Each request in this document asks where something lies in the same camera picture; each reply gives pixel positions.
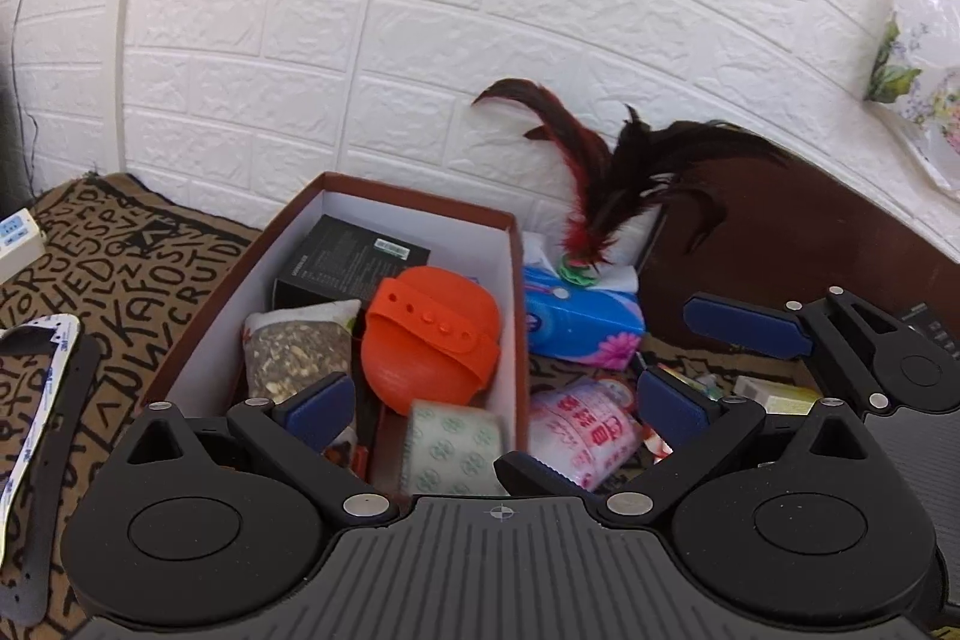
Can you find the black product box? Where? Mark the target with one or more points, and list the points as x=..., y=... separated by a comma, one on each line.
x=337, y=257

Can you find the green-print tape roll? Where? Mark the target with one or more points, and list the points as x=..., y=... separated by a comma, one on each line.
x=450, y=449

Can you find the dark brown wooden board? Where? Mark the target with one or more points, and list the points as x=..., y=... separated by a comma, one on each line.
x=787, y=235

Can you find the yellow-green small box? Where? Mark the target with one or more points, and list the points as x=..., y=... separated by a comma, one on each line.
x=787, y=396

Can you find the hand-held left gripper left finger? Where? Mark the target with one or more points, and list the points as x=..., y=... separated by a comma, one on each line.
x=319, y=407

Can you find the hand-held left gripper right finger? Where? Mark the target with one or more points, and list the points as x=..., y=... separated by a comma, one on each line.
x=675, y=407

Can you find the orange silicone brush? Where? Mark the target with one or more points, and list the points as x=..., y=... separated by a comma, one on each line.
x=427, y=370

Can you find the letter-print brown mat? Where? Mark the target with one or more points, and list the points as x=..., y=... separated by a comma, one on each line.
x=150, y=280

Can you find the floral plastic sheet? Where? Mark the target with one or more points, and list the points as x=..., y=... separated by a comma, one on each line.
x=926, y=48

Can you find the white small box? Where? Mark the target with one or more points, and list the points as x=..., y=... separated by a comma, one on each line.
x=19, y=246

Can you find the black perforated strip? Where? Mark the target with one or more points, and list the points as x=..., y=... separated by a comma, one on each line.
x=71, y=430

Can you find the red-print plastic bag pack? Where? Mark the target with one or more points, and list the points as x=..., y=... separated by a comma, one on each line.
x=577, y=422

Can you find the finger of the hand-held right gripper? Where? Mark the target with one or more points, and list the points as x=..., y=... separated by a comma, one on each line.
x=742, y=325

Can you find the brown cardboard shoe box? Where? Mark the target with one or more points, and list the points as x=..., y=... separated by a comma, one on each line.
x=420, y=227

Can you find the blue tissue pack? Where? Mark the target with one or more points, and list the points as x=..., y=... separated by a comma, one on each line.
x=577, y=325

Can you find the dark red feather toy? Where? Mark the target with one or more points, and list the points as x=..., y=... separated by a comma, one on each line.
x=592, y=220

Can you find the clear bag of grains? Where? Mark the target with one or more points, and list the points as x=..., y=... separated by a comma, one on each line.
x=300, y=347

